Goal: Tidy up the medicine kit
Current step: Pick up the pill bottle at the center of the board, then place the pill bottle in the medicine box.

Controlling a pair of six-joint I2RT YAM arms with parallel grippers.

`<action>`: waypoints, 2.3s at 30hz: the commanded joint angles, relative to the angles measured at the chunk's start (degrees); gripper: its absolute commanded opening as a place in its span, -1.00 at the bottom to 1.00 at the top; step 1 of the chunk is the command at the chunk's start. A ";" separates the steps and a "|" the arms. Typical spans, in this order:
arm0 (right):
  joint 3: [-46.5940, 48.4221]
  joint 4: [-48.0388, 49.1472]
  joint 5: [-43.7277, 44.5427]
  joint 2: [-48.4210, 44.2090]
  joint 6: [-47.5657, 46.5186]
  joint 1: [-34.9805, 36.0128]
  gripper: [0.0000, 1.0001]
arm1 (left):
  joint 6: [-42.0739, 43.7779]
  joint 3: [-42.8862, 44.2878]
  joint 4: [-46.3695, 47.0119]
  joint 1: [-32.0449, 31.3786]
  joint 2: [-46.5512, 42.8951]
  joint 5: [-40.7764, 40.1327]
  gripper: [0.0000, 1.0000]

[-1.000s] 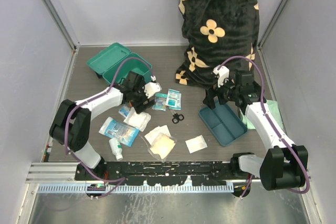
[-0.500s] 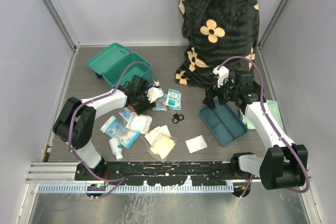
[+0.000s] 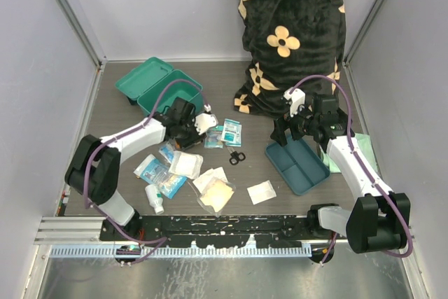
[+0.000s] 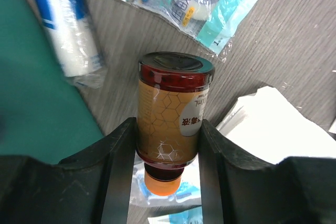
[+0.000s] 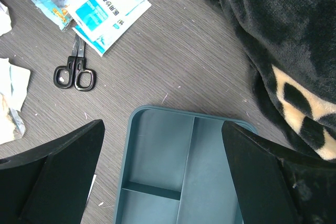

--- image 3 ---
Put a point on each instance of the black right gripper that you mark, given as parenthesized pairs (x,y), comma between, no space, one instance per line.
(281,124)

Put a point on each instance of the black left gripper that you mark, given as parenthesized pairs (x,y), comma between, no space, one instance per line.
(185,143)

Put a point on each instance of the white plastic bottle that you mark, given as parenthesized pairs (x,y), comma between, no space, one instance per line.
(155,198)

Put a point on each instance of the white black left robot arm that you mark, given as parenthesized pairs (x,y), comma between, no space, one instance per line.
(95,165)

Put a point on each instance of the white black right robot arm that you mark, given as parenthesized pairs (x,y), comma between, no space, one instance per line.
(379,220)

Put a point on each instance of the teal medicine kit box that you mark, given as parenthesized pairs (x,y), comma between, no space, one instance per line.
(143,85)

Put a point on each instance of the small clear blue packet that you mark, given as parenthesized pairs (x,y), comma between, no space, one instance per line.
(167,152)

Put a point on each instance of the clear bag blue bandages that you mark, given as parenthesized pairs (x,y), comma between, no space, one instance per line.
(213,137)

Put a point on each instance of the white gauze pack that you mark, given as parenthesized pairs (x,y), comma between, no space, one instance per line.
(186,164)

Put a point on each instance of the teal white sachet packet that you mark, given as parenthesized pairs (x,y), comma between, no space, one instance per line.
(232,133)

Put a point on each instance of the dark teal divided tray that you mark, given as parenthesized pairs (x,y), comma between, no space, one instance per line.
(298,165)

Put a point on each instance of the large blue cotton pack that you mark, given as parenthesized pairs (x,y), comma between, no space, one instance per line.
(152,171)

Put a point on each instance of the white gauze pad stack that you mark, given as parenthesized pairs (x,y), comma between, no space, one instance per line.
(203,180)

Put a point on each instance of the small white gauze packet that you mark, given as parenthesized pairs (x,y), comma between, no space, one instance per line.
(261,192)

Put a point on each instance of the clear bag beige pad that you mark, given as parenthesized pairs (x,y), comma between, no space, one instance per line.
(216,195)

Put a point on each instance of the light green cloth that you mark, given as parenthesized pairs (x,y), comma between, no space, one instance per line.
(365,146)

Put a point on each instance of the black floral plush blanket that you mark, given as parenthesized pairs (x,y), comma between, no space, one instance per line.
(289,40)

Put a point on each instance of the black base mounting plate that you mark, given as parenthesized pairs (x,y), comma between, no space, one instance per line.
(276,231)

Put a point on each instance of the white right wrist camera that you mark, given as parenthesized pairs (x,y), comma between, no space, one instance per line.
(295,98)

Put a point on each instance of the black handled scissors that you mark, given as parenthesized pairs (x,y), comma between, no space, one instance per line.
(235,156)

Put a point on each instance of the aluminium slotted rail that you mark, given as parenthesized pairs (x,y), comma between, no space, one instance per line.
(80,236)

